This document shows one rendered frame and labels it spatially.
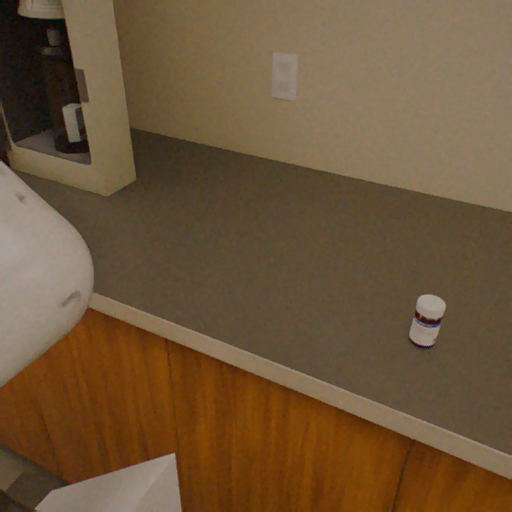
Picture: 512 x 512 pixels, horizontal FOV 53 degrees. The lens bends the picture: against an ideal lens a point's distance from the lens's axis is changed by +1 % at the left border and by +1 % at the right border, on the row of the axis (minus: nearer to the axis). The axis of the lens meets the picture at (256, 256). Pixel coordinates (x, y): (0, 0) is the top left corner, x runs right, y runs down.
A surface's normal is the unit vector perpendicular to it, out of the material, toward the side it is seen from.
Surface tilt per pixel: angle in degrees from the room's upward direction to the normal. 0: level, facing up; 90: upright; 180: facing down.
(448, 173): 90
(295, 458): 90
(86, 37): 90
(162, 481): 90
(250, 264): 0
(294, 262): 0
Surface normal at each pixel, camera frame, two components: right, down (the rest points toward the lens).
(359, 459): -0.46, 0.49
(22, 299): 0.57, 0.14
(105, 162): 0.89, 0.27
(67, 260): 0.85, -0.24
